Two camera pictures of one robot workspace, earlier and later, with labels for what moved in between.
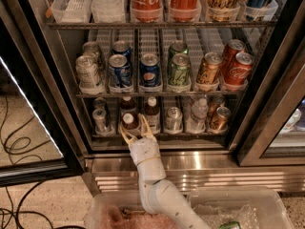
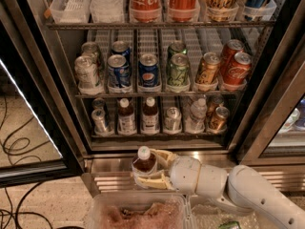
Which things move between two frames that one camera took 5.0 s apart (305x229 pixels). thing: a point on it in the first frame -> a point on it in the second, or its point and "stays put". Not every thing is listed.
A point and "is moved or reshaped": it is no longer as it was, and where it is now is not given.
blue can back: [122, 47] stays put
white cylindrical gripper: [144, 150] -> [184, 175]
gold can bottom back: [213, 102] stays put
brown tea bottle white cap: [131, 120] is moved or reshaped
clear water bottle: [196, 123] stays put
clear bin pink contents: [122, 211] stays put
